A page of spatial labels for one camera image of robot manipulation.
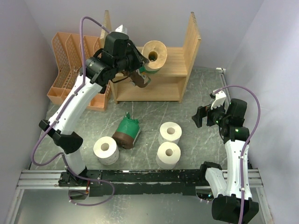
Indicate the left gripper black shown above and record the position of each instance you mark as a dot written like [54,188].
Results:
[140,59]

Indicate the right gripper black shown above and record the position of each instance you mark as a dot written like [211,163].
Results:
[202,112]

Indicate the brown green paper roll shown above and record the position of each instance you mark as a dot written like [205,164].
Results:
[156,52]

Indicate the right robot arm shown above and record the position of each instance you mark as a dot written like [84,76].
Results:
[232,201]

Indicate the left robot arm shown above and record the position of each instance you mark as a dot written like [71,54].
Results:
[118,54]

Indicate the wooden shelf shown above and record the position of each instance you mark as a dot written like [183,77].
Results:
[170,82]

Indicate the white paper roll back right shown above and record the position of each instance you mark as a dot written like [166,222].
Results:
[169,132]

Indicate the white paper roll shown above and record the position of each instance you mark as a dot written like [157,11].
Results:
[106,150]
[169,132]
[168,155]

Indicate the white paper roll front right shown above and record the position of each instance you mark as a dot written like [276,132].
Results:
[168,155]

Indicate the green brown wrapped roll torn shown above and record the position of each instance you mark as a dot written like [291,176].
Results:
[127,132]

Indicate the orange file organizer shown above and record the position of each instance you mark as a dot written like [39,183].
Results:
[67,53]

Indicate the white paper roll front left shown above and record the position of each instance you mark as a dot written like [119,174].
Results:
[106,150]

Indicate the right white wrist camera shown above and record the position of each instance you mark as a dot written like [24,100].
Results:
[217,99]

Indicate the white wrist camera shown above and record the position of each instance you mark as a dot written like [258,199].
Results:
[122,29]
[217,99]

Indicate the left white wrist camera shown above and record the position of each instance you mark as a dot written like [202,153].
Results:
[122,29]

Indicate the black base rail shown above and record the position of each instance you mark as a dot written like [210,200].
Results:
[139,182]

